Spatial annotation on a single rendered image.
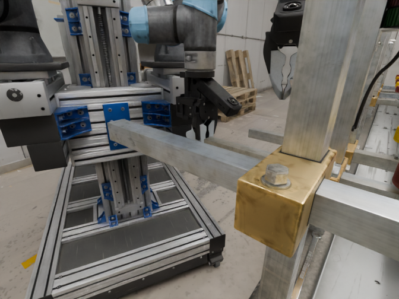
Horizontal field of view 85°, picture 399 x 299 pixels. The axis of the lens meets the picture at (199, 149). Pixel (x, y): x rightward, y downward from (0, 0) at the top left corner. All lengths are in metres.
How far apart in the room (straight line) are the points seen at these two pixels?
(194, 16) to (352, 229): 0.46
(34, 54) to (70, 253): 0.86
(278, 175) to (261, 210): 0.03
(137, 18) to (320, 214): 0.50
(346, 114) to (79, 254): 1.17
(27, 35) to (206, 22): 0.56
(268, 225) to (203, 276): 1.15
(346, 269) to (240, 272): 0.79
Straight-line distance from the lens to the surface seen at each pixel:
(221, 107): 0.50
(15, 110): 0.77
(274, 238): 0.19
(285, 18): 0.37
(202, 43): 0.52
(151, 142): 0.29
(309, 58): 0.21
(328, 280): 0.61
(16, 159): 2.88
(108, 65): 0.98
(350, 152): 0.67
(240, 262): 1.39
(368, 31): 0.46
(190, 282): 1.30
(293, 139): 0.22
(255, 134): 0.77
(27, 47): 0.88
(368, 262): 0.69
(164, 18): 0.54
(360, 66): 0.46
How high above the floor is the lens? 1.06
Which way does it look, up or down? 23 degrees down
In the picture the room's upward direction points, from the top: straight up
